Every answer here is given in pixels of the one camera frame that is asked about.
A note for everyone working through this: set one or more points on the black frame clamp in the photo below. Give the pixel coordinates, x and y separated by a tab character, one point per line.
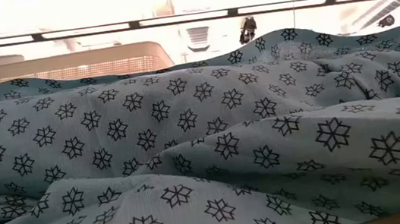
248	29

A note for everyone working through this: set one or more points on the teal star-print cloth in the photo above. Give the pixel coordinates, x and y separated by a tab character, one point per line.
189	147

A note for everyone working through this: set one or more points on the grey slatted vent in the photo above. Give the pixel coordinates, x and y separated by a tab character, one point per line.
198	37

